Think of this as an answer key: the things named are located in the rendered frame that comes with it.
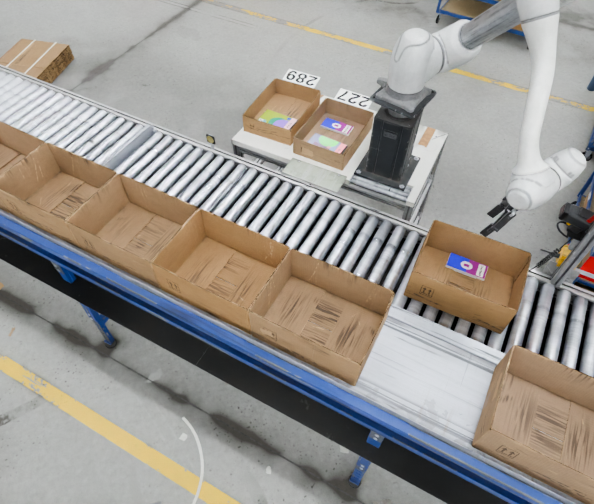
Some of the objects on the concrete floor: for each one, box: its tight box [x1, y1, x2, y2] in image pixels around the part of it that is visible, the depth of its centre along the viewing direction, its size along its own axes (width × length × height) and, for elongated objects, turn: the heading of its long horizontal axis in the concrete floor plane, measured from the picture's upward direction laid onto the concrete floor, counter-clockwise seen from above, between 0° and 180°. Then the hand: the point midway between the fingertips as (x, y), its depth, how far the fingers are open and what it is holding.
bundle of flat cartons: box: [0, 39, 75, 84], centre depth 407 cm, size 69×47×13 cm
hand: (489, 222), depth 180 cm, fingers open, 10 cm apart
